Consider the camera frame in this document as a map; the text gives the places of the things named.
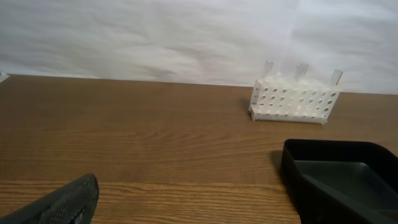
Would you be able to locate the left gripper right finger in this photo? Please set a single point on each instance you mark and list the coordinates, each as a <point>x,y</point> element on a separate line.
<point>329,207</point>

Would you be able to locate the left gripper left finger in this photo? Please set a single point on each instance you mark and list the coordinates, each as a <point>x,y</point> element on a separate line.
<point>62,202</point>

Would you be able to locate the clear test tube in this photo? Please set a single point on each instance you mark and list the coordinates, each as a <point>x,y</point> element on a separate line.
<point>301,71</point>
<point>268,68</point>
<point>336,77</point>

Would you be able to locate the black tray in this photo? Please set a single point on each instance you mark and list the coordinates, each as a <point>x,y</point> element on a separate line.
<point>342,149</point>

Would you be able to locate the white test tube rack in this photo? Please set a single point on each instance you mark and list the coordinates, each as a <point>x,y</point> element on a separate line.
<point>292,102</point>

